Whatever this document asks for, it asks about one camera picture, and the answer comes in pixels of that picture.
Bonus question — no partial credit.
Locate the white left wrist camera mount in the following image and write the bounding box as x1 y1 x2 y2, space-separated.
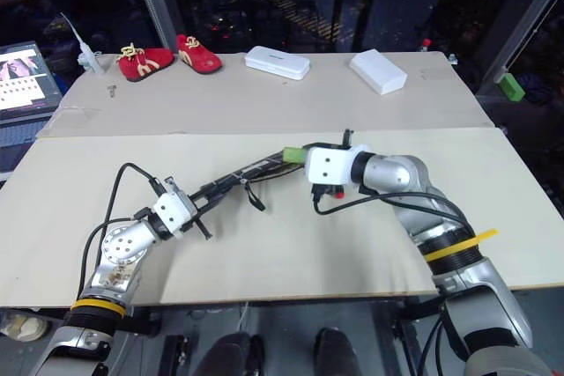
152 189 197 239

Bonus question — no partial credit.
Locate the laptop with lit screen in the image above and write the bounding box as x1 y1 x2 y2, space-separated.
0 40 63 122

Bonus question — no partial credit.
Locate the grey frame post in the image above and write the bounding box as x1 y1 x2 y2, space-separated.
474 0 564 96

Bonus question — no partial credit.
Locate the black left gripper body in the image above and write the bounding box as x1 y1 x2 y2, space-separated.
177 195 208 236

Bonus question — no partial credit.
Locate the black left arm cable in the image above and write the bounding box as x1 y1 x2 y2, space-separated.
78 162 165 302

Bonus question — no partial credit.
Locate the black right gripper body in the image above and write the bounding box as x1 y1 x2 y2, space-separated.
310 181 347 202

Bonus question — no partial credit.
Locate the white plastic clamp stand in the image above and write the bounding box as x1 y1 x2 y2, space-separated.
60 11 108 77

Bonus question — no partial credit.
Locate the yellow zip tie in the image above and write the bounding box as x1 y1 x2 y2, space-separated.
421 228 501 263

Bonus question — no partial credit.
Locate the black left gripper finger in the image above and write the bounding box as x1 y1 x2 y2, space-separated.
193 212 214 241
188 188 222 211

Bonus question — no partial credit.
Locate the white round object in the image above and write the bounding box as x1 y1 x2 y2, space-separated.
0 310 50 343

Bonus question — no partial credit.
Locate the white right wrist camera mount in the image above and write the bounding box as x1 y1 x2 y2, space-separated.
305 144 369 186

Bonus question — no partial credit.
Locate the white rectangular box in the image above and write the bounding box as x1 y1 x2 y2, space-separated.
349 49 408 97

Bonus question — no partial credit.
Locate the aluminium frame post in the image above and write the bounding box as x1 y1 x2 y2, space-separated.
126 0 187 59

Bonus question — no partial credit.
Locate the red shoe with yellow laces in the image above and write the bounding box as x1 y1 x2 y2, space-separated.
115 42 176 83
175 33 223 75

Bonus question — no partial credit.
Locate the white hard pencil case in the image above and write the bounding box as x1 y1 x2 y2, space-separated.
244 45 312 83

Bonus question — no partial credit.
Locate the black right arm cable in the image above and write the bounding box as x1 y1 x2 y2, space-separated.
311 188 478 236

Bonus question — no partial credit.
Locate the green plastic block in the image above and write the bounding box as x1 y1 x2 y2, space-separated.
498 72 527 103

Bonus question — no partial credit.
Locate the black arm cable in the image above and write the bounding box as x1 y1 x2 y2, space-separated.
78 162 165 302
311 188 478 236

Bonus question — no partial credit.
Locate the dark rounded shape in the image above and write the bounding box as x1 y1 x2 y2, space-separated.
193 330 266 376

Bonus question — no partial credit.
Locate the green rectangular block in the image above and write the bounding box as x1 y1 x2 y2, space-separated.
281 145 310 165

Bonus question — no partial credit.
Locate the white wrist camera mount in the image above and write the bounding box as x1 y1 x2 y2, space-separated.
305 144 369 186
152 189 197 239

